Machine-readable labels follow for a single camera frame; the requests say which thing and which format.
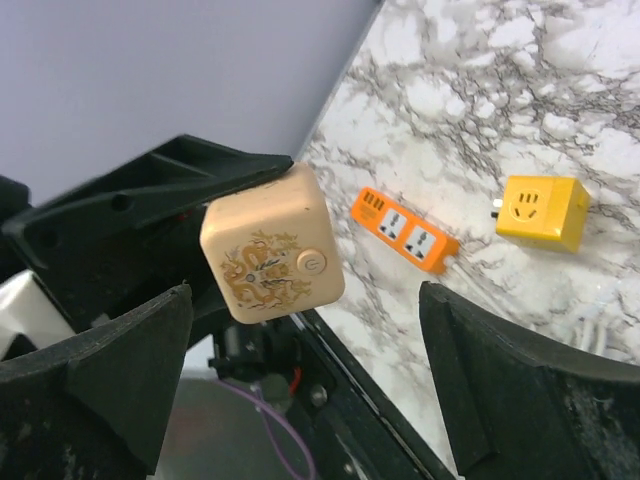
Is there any beige cube socket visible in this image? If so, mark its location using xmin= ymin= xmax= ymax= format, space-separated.
xmin=200 ymin=163 xmax=345 ymax=324

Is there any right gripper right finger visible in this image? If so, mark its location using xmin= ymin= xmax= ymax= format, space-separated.
xmin=419 ymin=282 xmax=639 ymax=479

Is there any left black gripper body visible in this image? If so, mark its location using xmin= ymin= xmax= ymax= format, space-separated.
xmin=0 ymin=174 xmax=301 ymax=351

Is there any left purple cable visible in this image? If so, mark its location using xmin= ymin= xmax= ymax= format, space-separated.
xmin=219 ymin=379 xmax=319 ymax=480

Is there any yellow cube socket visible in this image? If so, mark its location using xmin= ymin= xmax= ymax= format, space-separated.
xmin=495 ymin=176 xmax=591 ymax=254

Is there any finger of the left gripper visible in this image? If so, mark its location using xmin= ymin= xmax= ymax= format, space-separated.
xmin=2 ymin=134 xmax=293 ymax=240

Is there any orange power strip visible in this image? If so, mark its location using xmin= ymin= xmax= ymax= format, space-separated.
xmin=351 ymin=187 xmax=460 ymax=275

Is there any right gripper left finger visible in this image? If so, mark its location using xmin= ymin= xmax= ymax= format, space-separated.
xmin=1 ymin=284 xmax=194 ymax=479

